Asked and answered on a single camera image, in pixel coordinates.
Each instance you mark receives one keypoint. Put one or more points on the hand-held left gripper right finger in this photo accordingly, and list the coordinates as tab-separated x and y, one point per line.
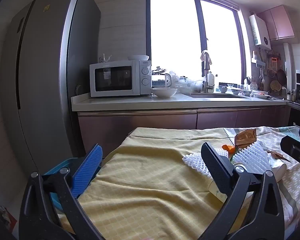
215	166

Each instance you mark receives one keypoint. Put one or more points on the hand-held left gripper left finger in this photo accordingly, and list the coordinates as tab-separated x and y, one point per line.
87	170

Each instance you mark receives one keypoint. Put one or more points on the curved orange peel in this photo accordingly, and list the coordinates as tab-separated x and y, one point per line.
228	148

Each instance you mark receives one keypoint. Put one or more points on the blue plastic bin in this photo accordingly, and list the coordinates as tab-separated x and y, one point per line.
54	200

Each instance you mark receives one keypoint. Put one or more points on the brown paper scrap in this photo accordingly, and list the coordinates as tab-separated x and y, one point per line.
278	155

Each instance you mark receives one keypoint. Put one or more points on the cream small container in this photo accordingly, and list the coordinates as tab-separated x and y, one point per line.
218	192

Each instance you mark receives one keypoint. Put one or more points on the brown shiny snack packet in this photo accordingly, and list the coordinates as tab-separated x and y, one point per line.
245	138

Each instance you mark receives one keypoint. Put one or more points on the small steel pot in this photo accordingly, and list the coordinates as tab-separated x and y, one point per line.
291	95

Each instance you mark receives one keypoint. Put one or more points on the white plate with food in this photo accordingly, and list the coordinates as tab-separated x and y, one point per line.
262	94

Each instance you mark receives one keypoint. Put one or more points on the yellow and grey printed tablecloth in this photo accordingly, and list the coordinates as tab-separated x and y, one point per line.
152	180

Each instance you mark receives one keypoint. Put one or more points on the hanging black frying pan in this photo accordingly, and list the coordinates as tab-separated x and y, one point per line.
281	76

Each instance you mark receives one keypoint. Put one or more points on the brown kitchen base cabinet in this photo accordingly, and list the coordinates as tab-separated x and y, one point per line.
140	125

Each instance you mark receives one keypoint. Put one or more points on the white vertical pipe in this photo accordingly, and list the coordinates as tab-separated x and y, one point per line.
288	65

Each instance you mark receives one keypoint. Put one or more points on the white utensil holder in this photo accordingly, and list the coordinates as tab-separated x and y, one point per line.
252	85

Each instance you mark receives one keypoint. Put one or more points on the small dark bowl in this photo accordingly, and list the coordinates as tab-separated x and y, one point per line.
223	89

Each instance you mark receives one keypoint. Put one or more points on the orange grater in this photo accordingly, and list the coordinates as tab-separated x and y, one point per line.
274	63

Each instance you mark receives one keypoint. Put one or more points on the grey round plate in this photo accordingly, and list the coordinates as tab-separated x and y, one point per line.
79	89

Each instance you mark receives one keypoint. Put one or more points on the clear plastic bags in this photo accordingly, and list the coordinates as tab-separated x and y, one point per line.
187	83

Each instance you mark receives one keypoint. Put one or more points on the white soap bottle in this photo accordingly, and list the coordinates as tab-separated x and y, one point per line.
210	77

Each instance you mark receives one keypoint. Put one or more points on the large white bowl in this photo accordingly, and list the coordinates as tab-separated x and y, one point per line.
164	92

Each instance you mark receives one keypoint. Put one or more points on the red printed bag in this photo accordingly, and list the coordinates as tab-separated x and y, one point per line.
8	217

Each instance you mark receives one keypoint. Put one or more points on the white microwave oven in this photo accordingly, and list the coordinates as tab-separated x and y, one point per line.
115	80

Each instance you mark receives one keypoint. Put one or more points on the grey refrigerator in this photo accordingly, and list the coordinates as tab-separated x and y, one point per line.
45	80

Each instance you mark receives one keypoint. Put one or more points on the glass electric kettle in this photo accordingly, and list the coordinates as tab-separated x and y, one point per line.
160	78

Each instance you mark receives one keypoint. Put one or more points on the small white figurine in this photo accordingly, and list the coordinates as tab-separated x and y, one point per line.
105	58

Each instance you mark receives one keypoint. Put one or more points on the white water heater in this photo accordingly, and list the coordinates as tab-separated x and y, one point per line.
260	31

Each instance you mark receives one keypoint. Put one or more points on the white bowl with thin rim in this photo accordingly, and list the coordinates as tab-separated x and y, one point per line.
138	57

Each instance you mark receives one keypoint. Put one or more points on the dark framed window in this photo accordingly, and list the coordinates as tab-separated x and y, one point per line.
175	37

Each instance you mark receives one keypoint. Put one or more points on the pink wall cabinet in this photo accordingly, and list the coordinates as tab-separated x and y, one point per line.
281	23

